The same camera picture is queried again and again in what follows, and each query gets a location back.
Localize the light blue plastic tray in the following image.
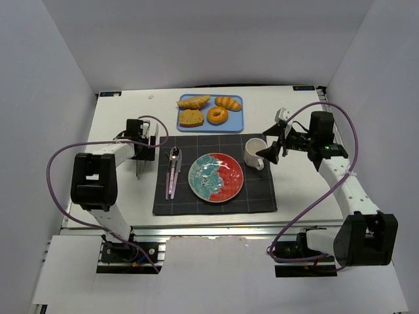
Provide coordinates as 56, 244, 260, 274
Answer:
176, 94, 244, 133

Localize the striped croissant roll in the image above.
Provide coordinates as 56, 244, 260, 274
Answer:
215, 96, 242, 111

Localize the dark grey checked placemat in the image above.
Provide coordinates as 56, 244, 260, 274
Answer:
153, 133, 277, 216

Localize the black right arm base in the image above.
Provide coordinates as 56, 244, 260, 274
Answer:
273, 227, 337, 278

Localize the pink handled knife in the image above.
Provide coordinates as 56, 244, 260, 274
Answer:
170, 152, 182, 200

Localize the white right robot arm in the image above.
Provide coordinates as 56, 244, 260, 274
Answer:
257, 108, 398, 267

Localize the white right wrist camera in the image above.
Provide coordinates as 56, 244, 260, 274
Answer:
274, 107, 290, 124

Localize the orange ring donut bread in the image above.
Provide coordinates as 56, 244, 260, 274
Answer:
207, 106, 228, 125

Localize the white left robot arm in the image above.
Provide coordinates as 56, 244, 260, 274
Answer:
71, 119, 156, 241

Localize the brown bread slice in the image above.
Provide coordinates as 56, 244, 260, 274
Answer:
179, 109, 204, 128

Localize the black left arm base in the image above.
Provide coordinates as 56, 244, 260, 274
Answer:
96, 235, 163, 275

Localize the flat golden bread piece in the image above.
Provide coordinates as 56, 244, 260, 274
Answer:
177, 95, 211, 110

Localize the aluminium table frame rail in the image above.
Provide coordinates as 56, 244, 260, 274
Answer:
60, 221, 286, 260

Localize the white ceramic mug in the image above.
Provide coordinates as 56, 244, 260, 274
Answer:
244, 138, 268, 171

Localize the pink handled spoon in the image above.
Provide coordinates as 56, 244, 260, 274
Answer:
168, 147, 181, 196

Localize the red and teal plate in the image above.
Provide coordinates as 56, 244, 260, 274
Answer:
188, 153, 244, 203

